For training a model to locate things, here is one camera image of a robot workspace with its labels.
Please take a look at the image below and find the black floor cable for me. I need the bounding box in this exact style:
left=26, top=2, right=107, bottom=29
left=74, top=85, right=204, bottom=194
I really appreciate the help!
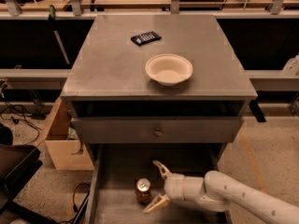
left=46, top=182, right=92, bottom=224

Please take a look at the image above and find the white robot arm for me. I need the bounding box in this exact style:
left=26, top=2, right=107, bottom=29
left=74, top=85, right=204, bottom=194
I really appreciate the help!
left=144, top=161, right=299, bottom=224

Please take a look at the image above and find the red coke can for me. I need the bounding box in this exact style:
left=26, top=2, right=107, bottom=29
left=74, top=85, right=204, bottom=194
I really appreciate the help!
left=135, top=178, right=151, bottom=204

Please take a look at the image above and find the green handled tool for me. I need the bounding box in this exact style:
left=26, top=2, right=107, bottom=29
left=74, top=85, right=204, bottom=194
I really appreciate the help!
left=48, top=5, right=70, bottom=65

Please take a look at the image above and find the white paper bowl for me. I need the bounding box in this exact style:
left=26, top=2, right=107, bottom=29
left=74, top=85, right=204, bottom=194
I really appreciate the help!
left=145, top=54, right=193, bottom=86

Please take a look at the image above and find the grey metal drawer cabinet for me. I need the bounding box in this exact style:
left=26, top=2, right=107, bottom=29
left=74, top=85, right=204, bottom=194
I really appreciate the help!
left=62, top=14, right=257, bottom=224

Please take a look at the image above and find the open middle drawer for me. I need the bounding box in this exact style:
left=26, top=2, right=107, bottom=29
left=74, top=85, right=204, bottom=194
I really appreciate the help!
left=86, top=144, right=231, bottom=224

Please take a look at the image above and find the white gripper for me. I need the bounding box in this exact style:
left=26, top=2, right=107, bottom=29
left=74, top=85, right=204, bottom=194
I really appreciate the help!
left=143, top=161, right=185, bottom=214

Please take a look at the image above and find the closed top drawer front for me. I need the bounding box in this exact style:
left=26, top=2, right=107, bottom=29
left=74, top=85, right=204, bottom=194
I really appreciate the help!
left=72, top=117, right=244, bottom=144

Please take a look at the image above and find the cardboard box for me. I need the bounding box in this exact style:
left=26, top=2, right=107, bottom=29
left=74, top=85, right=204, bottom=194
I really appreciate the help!
left=36, top=98, right=93, bottom=171

